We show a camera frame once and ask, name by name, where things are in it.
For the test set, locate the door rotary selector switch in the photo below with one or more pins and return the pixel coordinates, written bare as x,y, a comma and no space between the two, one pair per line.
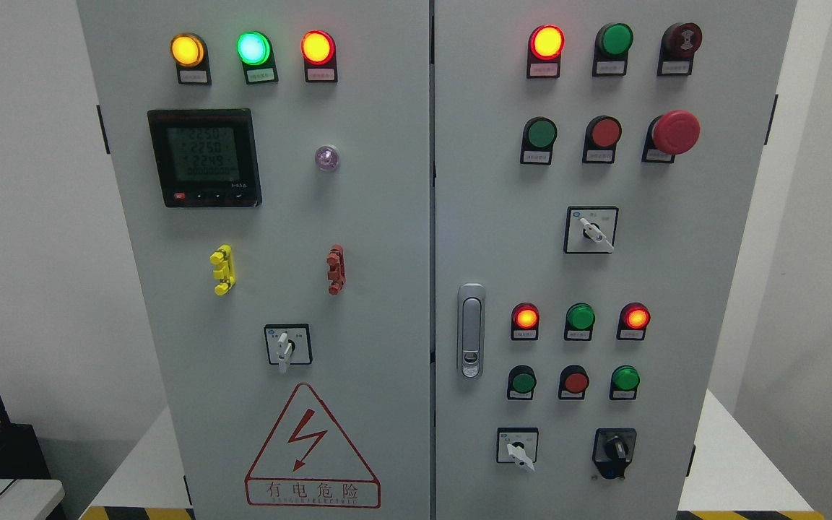
288,344

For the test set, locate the green lit indicator light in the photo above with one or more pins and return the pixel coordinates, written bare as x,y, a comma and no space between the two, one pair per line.
257,58

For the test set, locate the yellow indicator light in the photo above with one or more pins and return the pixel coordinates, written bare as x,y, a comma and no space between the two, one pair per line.
191,59

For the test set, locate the red lit indicator lower left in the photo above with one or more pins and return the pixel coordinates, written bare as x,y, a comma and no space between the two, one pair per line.
525,320

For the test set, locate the red lit indicator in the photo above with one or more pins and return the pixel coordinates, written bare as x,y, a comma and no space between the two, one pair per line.
525,320
633,322
545,46

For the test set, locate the small purple clear lamp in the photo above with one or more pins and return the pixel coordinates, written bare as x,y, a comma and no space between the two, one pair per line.
327,158

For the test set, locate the green push button lower left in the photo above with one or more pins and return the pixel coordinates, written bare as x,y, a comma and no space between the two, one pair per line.
521,383

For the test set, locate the green push button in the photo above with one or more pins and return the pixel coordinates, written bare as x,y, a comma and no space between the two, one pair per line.
538,138
521,383
624,383

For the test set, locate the green indicator lower middle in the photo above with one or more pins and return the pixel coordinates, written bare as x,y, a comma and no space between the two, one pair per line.
579,322

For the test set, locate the green push button upper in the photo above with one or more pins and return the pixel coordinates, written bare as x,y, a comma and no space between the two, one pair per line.
538,138

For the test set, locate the grey left cabinet door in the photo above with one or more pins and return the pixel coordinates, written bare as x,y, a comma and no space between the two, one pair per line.
370,342

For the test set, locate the grey cabinet door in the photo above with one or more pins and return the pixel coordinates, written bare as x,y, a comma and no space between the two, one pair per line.
370,342
502,224

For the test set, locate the red push button lower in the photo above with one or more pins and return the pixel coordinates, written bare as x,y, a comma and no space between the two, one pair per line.
573,382

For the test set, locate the red push button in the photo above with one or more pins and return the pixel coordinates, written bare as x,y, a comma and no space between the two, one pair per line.
601,138
573,382

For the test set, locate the grey right cabinet door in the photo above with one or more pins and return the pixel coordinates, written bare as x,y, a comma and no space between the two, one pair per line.
502,224

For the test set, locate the red lit indicator lower right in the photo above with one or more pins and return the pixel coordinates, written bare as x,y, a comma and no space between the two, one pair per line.
633,322

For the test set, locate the red push button upper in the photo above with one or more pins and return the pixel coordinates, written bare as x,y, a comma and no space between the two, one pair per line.
601,138

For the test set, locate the red triangle warning sticker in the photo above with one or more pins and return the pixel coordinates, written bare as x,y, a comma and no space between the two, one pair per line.
308,460

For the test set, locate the red lit indicator left door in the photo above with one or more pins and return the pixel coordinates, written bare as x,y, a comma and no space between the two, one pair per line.
319,57

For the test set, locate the black digital power meter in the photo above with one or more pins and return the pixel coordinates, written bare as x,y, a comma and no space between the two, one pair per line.
206,157

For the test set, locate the green push button lower right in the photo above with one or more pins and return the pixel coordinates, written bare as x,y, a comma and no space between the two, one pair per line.
624,383

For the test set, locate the red lit indicator top right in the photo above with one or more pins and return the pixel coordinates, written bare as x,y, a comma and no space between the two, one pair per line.
545,46

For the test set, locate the red emergency stop button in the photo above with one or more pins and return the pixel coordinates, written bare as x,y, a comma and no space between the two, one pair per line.
670,135

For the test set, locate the green indicator top right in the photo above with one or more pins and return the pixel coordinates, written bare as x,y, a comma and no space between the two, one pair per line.
611,47

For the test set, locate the dark red buzzer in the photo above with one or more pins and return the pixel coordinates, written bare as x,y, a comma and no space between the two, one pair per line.
678,47

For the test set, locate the white side table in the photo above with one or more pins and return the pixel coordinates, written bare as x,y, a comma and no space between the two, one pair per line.
30,499

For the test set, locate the silver door latch handle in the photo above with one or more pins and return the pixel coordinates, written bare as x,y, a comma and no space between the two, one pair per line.
471,329

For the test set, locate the upper right rotary selector switch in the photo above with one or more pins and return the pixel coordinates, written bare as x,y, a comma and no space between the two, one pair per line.
590,230

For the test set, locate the bottom white rotary selector switch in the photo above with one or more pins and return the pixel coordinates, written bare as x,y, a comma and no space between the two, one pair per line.
518,446

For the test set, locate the black rotary knob switch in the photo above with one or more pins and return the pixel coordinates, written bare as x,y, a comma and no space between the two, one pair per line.
613,451

